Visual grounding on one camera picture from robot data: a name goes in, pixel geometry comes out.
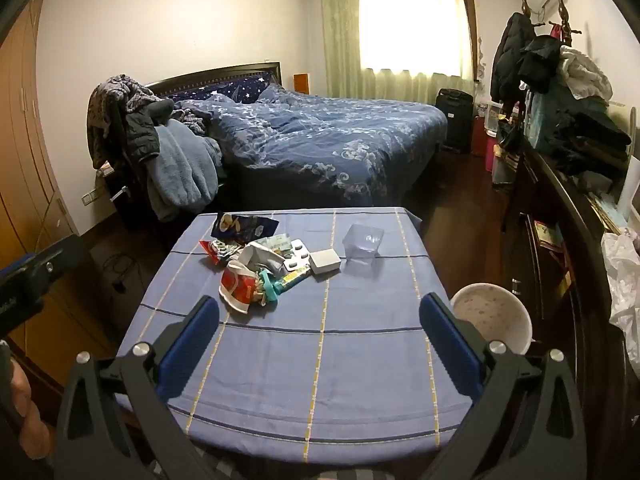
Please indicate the wall socket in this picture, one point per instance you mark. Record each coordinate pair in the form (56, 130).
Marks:
(90, 198)

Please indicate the small white box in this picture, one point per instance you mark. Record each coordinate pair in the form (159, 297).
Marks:
(325, 261)

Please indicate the yellow tube box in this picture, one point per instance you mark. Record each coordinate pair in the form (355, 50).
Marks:
(297, 275)

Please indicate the blue floral duvet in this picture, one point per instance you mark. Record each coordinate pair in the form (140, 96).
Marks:
(325, 140)

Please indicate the dark blue snack bag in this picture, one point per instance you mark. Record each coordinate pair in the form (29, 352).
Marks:
(245, 227)

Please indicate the wooden wardrobe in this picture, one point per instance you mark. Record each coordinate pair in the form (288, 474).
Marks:
(30, 160)

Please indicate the starry dark blue pillow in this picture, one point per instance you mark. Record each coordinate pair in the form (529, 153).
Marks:
(235, 85)

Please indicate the dark wooden bed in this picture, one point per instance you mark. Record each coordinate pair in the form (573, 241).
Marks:
(215, 72)

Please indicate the dark hanging garment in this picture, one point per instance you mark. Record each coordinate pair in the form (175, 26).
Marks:
(540, 62)

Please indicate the wooden coat rack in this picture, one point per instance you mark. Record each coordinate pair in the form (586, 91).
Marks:
(562, 17)

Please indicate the pale green sheer curtain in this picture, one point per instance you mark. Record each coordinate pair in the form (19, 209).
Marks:
(340, 35)

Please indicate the red snack wrapper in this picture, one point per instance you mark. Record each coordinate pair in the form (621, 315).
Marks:
(220, 250)

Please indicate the white hanging garment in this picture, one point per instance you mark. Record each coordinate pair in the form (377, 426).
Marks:
(585, 72)

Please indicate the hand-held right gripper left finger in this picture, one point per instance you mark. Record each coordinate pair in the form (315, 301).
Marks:
(187, 345)

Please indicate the white plastic bag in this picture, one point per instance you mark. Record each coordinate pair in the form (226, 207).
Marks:
(622, 280)

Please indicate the pink container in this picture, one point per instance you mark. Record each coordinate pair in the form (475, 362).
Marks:
(489, 152)

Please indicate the black suitcase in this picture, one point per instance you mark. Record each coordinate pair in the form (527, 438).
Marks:
(454, 120)

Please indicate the clear plastic container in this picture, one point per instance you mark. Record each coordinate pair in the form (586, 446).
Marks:
(362, 240)

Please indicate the teal bag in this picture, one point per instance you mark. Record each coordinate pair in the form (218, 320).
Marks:
(542, 117)

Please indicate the books in dresser shelf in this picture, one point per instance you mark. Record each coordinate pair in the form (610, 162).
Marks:
(547, 235)

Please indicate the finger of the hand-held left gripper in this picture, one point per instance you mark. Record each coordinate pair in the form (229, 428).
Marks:
(50, 265)

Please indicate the dark wooden dresser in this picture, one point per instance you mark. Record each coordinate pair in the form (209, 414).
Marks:
(560, 260)

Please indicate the black chair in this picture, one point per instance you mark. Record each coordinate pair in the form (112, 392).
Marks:
(122, 180)

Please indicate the pile of dark clothes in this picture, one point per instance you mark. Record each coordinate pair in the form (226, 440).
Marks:
(590, 140)

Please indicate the white stool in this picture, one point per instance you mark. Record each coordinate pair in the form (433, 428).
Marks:
(492, 310)

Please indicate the dark padded jacket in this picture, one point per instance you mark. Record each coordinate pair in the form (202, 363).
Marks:
(142, 135)

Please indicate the red and white wrapper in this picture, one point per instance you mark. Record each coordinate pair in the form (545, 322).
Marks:
(237, 285)

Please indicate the light green packet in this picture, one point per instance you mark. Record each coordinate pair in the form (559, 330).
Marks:
(281, 242)

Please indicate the teal plastic item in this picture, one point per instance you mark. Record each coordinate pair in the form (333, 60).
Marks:
(272, 287)

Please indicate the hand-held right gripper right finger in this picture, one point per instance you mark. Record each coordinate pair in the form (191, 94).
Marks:
(450, 345)

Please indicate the person's left hand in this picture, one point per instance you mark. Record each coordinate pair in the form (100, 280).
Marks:
(30, 395)

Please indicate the grey patterned garment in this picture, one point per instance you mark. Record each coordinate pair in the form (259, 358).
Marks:
(107, 105)

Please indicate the orange wooden nightstand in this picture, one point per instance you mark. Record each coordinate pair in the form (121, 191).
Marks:
(300, 83)

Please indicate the white packet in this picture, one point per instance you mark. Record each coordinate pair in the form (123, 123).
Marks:
(260, 256)

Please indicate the long black coat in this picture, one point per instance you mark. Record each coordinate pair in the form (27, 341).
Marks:
(510, 55)

